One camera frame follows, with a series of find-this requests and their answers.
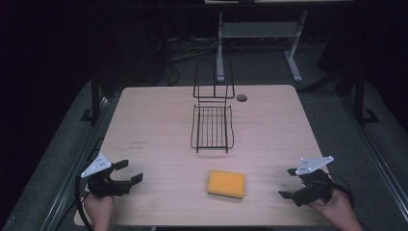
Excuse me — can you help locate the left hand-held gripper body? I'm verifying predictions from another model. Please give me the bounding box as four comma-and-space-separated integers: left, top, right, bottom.
80, 153, 133, 198

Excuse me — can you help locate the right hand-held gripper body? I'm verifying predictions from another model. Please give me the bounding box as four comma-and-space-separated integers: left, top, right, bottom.
292, 155, 335, 208

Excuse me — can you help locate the person's left hand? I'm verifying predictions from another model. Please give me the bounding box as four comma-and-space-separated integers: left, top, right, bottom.
83, 192, 115, 231

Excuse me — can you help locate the person's right hand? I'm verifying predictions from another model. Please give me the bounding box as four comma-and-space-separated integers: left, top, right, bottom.
307, 188, 364, 231

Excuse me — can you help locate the yellow sponge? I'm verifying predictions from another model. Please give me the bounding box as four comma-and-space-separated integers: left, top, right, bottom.
206, 168, 246, 200

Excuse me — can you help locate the black cable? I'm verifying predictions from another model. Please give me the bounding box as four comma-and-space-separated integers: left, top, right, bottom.
329, 173, 356, 210
74, 165, 94, 231

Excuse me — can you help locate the aluminium rail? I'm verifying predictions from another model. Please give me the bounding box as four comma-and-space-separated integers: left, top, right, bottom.
341, 95, 408, 222
39, 95, 112, 231

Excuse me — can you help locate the black metal post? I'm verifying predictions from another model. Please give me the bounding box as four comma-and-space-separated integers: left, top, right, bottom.
80, 68, 109, 126
354, 62, 381, 127

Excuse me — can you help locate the black wire rack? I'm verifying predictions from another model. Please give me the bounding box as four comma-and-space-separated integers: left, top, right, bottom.
190, 60, 236, 155

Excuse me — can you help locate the bundle of floor cables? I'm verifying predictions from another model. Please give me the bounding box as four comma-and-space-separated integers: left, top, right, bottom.
148, 33, 220, 87

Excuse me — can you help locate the grey metal table frame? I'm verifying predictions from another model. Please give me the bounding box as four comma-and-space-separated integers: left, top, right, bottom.
216, 9, 310, 84

